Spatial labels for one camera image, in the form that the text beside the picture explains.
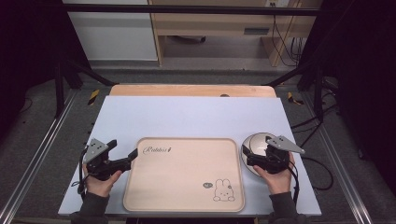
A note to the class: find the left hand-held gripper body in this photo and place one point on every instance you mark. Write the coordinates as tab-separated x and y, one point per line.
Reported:
99	161

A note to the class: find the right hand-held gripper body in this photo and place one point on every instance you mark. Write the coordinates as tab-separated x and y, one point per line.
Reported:
275	155

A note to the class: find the white bowl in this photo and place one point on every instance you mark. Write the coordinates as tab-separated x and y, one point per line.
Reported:
257	146

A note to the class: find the beige tray with rabbit print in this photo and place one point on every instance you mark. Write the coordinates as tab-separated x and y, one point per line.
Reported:
183	177

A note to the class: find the person's left hand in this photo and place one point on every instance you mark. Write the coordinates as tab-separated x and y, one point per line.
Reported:
101	186

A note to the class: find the person's right hand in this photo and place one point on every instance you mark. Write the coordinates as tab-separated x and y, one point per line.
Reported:
278	182

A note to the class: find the yellow black striped tape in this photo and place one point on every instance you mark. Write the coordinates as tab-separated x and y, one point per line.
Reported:
292	98
93	96

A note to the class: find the black metal stand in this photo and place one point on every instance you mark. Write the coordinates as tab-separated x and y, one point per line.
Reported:
317	90
59	90

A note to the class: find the wooden table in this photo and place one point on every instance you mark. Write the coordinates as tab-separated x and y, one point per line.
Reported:
186	90

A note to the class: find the white cabinet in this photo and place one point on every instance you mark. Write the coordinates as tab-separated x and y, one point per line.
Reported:
115	34

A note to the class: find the wooden desk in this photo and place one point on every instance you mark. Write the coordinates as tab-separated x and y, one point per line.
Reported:
218	25

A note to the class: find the black crossbar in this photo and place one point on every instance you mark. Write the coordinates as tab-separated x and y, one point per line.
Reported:
186	9

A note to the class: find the silver metal rail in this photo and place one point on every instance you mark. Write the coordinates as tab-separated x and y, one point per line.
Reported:
34	161
345	174

